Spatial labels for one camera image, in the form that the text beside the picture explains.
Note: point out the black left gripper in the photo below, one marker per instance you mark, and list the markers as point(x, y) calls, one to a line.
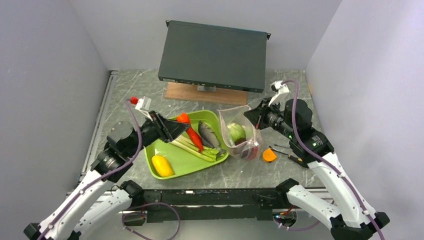
point(168, 129)

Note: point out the green celery stalks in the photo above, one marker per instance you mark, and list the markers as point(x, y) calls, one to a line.
point(209, 154)

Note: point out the orange pumpkin slice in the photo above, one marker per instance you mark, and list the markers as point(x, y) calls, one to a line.
point(268, 155)

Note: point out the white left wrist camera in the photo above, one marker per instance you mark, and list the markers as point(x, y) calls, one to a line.
point(142, 105)

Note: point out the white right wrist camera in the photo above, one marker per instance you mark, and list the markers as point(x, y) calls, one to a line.
point(280, 90)

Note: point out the red tomato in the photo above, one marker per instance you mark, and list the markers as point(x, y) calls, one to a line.
point(253, 152)

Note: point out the dark grey rack device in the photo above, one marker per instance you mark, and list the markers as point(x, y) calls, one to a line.
point(214, 56)

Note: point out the grey toy fish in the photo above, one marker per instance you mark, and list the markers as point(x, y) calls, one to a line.
point(209, 137)

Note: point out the wooden board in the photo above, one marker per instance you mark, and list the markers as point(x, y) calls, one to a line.
point(186, 92)

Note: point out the clear pink zip top bag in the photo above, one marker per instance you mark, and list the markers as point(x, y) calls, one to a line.
point(235, 114)

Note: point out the green cabbage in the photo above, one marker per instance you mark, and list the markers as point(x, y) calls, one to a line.
point(237, 133)

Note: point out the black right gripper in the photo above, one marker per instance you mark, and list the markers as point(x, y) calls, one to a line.
point(259, 113)

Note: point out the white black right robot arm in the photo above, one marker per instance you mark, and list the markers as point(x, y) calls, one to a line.
point(350, 216)

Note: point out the lower black yellow screwdriver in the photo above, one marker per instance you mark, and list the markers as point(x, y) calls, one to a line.
point(290, 156)

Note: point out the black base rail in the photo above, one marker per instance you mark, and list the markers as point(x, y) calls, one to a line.
point(262, 204)

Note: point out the orange red chili pepper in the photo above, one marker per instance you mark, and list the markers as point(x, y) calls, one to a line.
point(192, 134)

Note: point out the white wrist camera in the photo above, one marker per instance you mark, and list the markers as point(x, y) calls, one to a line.
point(142, 105)
point(280, 90)

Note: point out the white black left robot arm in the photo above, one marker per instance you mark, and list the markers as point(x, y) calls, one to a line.
point(124, 143)

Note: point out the yellow bell pepper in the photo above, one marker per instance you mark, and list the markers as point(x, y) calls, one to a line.
point(162, 166)

